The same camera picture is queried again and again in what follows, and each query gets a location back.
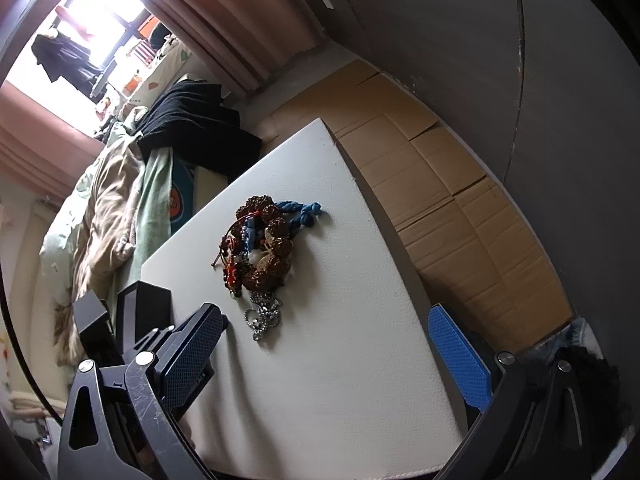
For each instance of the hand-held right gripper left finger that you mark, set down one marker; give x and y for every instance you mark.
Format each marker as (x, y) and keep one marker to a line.
(195, 355)

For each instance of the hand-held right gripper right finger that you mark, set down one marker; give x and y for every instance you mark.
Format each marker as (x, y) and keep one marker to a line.
(460, 355)

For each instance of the black jewelry box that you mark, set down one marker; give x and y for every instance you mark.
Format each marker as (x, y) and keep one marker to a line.
(145, 307)

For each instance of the black box lid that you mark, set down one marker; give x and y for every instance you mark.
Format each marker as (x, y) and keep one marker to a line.
(92, 322)

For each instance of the blue denim cloth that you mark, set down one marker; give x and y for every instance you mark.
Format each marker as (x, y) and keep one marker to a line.
(575, 331)

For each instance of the black fuzzy cloth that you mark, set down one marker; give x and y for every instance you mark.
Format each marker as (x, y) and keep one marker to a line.
(602, 380)

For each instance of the blue orange printed box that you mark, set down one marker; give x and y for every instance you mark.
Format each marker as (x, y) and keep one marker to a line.
(179, 195)

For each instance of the bed with green sheet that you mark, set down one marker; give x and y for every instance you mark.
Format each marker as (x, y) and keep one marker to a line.
(157, 185)

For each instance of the pale green quilt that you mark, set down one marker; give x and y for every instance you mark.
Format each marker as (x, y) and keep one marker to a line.
(55, 250)

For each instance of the beige blanket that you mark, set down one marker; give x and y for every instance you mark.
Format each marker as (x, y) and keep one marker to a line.
(102, 200)

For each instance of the flattened cardboard sheets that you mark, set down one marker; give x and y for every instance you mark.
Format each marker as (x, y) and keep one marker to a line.
(425, 170)

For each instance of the black garment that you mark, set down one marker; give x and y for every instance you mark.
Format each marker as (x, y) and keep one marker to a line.
(195, 120)

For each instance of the pink curtain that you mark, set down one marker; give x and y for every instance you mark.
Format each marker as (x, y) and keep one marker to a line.
(40, 135)
(225, 20)

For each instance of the printed windowsill cushion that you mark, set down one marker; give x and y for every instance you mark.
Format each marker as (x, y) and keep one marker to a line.
(165, 67)

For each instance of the dark brown wardrobe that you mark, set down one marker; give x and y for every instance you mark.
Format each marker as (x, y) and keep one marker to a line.
(475, 35)

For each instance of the hanging dark clothes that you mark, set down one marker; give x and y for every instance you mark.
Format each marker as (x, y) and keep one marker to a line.
(65, 60)

